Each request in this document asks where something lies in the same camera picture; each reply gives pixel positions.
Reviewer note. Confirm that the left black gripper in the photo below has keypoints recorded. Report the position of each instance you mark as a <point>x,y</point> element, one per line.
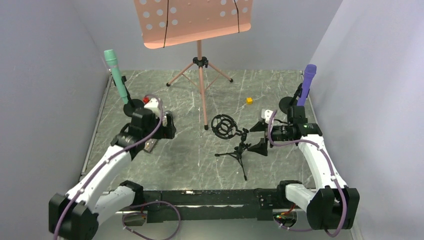
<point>169,129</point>

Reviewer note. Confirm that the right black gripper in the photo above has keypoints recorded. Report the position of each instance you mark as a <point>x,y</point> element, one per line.
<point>265,133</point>

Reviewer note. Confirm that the silver glitter microphone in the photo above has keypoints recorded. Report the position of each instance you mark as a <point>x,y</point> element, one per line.
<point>149,145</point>

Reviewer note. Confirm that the black round base mic stand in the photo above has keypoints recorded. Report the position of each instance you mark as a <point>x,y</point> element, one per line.
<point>132,104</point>

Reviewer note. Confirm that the purple toy microphone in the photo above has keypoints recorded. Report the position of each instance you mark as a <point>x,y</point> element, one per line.
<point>308,75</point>

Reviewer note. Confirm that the teal toy microphone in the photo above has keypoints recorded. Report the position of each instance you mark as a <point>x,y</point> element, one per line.
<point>112,61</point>

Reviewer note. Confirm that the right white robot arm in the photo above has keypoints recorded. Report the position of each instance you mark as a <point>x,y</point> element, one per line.
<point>333,205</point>

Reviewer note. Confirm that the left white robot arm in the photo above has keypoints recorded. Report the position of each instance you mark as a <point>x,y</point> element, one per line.
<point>78,214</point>

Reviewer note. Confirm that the pink music stand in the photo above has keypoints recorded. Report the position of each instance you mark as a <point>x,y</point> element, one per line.
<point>166,23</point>

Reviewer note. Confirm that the yellow cube near tripod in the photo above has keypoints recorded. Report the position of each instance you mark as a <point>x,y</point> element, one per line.
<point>249,101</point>

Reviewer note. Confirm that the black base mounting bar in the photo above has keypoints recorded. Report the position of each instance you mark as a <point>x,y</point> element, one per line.
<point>261,204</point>

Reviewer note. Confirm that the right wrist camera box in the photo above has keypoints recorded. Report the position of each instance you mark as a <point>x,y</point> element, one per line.
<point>265,115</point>

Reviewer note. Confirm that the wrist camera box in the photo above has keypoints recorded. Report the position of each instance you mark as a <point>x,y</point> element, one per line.
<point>265,115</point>
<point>155,105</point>

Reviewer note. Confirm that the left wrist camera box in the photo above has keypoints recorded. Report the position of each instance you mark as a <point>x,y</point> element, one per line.
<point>155,105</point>

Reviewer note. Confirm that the aluminium frame rail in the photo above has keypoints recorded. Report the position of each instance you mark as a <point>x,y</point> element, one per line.
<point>96,132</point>

